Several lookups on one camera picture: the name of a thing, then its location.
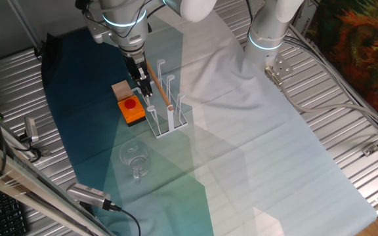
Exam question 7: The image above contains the black looped cable bundle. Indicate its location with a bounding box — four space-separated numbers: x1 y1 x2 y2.
245 0 255 37

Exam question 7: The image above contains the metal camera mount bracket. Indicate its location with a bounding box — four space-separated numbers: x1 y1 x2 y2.
11 132 51 164

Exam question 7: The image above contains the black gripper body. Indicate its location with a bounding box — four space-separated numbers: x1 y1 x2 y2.
123 52 148 83

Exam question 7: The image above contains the grey metal pole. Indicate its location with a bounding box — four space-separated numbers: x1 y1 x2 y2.
7 0 45 55

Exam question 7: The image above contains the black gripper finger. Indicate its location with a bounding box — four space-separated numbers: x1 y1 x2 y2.
135 73 146 91
138 75 154 98

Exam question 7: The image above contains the plain wooden block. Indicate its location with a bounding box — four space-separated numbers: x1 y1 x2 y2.
111 79 135 102

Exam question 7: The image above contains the blue green white tablecloth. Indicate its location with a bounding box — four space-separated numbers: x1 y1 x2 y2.
41 0 378 236

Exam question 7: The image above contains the cardboard box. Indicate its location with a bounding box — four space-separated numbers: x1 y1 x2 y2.
290 0 318 39

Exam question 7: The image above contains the orange box red push button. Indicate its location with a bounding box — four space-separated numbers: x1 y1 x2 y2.
117 94 147 128

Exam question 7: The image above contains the white cup rack wooden handle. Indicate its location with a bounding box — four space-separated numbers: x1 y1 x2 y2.
131 58 189 140

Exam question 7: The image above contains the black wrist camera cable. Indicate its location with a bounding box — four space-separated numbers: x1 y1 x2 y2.
75 0 154 40

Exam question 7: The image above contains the colourful orange green fabric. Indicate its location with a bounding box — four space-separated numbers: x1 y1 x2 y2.
306 0 378 124

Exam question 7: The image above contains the aluminium frame bar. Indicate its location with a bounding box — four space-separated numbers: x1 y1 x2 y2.
0 133 116 236

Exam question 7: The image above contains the thin grey cable bundle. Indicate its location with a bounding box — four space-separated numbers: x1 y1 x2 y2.
282 34 378 134

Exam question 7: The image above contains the clear glass cup with handle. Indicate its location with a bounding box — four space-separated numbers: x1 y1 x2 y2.
119 140 151 181

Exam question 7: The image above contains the thick grey robot cable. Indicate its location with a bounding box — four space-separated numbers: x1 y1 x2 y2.
264 66 378 132

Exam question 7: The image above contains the small metal table bracket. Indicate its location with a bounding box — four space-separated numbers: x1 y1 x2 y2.
362 143 378 157

